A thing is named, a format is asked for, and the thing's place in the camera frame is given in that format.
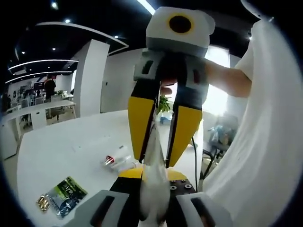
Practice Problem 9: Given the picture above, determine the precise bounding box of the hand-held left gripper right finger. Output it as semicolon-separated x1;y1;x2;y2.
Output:
166;170;235;227

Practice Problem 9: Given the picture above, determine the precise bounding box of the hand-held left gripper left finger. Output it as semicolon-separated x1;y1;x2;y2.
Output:
72;166;144;227

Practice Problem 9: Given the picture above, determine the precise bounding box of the black green skincare sachet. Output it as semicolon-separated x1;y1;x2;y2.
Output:
45;176;89;218

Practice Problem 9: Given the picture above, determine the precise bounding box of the red-collared white skincare bottle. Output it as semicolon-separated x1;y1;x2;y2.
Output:
101;152;124;169

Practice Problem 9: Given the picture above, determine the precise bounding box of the white skincare tube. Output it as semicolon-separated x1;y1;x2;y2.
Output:
139;101;172;224

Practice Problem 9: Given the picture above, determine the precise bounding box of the gold skincare packet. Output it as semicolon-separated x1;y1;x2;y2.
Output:
36;193;51;212

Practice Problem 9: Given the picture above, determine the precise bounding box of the person's right hand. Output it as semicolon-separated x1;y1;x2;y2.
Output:
160;79;178;96

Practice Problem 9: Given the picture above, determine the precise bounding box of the green potted plant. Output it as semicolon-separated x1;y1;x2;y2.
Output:
156;94;173;112

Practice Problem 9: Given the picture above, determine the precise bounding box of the blue cloth bundle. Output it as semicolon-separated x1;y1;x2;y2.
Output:
209;122;234;145

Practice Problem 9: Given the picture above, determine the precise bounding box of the long ceiling light strip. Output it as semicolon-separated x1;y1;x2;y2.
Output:
136;0;156;12

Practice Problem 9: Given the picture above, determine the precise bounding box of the person in white shirt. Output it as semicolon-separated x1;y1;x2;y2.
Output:
201;16;303;227

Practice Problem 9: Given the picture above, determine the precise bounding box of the white chest device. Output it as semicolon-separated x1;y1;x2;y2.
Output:
240;0;264;19

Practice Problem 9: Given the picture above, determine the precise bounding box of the long white counter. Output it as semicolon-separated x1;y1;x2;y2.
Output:
2;99;77;133

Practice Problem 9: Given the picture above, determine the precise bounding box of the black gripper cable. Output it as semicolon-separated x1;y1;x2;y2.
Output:
191;137;205;192

